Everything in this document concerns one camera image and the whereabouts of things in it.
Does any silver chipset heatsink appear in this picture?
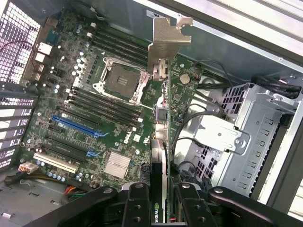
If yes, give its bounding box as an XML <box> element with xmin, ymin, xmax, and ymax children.
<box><xmin>104</xmin><ymin>151</ymin><xmax>132</xmax><ymax>179</ymax></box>

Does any green motherboard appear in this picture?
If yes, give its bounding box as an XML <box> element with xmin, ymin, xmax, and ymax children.
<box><xmin>22</xmin><ymin>9</ymin><xmax>205</xmax><ymax>197</ymax></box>

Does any long black expansion slot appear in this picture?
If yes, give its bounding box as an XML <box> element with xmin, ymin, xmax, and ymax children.
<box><xmin>43</xmin><ymin>135</ymin><xmax>88</xmax><ymax>156</ymax></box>
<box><xmin>40</xmin><ymin>144</ymin><xmax>86</xmax><ymax>163</ymax></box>

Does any white expansion slot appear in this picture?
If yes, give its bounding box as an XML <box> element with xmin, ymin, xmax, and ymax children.
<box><xmin>32</xmin><ymin>151</ymin><xmax>79</xmax><ymax>175</ymax></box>

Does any perforated metal drive cage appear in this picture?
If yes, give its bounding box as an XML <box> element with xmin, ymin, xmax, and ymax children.
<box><xmin>178</xmin><ymin>82</ymin><xmax>303</xmax><ymax>198</ymax></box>

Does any black RAM slot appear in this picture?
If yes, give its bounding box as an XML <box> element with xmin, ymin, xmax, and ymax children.
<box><xmin>63</xmin><ymin>100</ymin><xmax>137</xmax><ymax>133</ymax></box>
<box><xmin>69</xmin><ymin>91</ymin><xmax>143</xmax><ymax>125</ymax></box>
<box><xmin>91</xmin><ymin>35</ymin><xmax>150</xmax><ymax>62</ymax></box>
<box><xmin>96</xmin><ymin>23</ymin><xmax>152</xmax><ymax>49</ymax></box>
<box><xmin>71</xmin><ymin>85</ymin><xmax>145</xmax><ymax>121</ymax></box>
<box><xmin>94</xmin><ymin>29</ymin><xmax>151</xmax><ymax>55</ymax></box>
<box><xmin>89</xmin><ymin>40</ymin><xmax>149</xmax><ymax>69</ymax></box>
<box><xmin>66</xmin><ymin>96</ymin><xmax>140</xmax><ymax>130</ymax></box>

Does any blue expansion slot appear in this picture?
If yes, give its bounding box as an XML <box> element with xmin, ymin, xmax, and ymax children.
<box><xmin>51</xmin><ymin>114</ymin><xmax>109</xmax><ymax>139</ymax></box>

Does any short black expansion slot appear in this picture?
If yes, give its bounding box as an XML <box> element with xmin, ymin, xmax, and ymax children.
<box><xmin>48</xmin><ymin>124</ymin><xmax>66</xmax><ymax>134</ymax></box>

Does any white power connector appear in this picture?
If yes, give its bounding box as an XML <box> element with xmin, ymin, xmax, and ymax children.
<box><xmin>18</xmin><ymin>162</ymin><xmax>39</xmax><ymax>175</ymax></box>

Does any CPU socket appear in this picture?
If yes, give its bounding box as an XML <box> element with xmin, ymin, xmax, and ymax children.
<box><xmin>93</xmin><ymin>56</ymin><xmax>143</xmax><ymax>101</ymax></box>

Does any grey open PC case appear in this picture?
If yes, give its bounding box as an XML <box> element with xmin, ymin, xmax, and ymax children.
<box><xmin>0</xmin><ymin>0</ymin><xmax>303</xmax><ymax>227</ymax></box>

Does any coloured power wire bundle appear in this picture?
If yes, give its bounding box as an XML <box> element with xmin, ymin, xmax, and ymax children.
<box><xmin>62</xmin><ymin>184</ymin><xmax>87</xmax><ymax>201</ymax></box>

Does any thin black wire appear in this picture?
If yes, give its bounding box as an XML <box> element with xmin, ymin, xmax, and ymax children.
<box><xmin>195</xmin><ymin>60</ymin><xmax>234</xmax><ymax>88</ymax></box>

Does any thick black cable bundle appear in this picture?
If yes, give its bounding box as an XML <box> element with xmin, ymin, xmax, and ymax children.
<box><xmin>250</xmin><ymin>75</ymin><xmax>303</xmax><ymax>99</ymax></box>

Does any thin red wire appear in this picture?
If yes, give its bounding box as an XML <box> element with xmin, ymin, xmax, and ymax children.
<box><xmin>0</xmin><ymin>40</ymin><xmax>38</xmax><ymax>71</ymax></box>

